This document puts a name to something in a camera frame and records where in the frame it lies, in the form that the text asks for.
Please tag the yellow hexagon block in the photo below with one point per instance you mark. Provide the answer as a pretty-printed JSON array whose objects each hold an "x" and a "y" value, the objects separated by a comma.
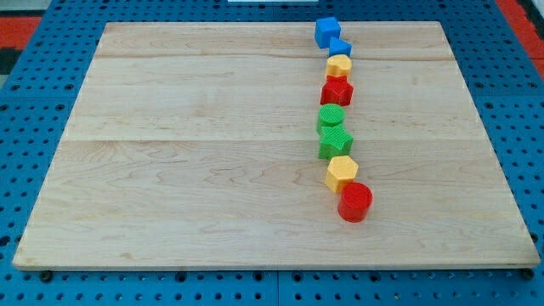
[{"x": 341, "y": 171}]

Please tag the green cylinder block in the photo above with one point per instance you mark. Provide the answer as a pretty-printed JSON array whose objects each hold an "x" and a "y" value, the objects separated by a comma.
[{"x": 329, "y": 115}]

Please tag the red star block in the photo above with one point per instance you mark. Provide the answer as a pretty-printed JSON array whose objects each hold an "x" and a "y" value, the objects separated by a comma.
[{"x": 337, "y": 90}]

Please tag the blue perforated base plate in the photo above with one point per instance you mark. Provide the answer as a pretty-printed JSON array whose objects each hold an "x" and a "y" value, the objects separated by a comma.
[{"x": 42, "y": 87}]

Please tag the blue triangle block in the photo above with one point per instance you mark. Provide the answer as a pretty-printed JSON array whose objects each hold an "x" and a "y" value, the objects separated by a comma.
[{"x": 338, "y": 46}]

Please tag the red cylinder block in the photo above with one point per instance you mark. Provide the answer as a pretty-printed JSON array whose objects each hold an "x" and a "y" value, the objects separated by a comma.
[{"x": 355, "y": 201}]

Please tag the light wooden board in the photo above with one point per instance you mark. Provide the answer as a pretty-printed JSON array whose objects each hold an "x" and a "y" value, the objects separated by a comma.
[{"x": 193, "y": 146}]

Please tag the blue cube block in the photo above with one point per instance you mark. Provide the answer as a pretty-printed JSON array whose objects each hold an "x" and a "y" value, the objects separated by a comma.
[{"x": 325, "y": 29}]

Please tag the green star block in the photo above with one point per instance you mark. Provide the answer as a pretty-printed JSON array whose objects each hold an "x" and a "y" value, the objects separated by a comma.
[{"x": 334, "y": 141}]

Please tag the yellow heart block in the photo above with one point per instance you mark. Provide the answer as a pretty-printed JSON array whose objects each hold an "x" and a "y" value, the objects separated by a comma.
[{"x": 339, "y": 65}]

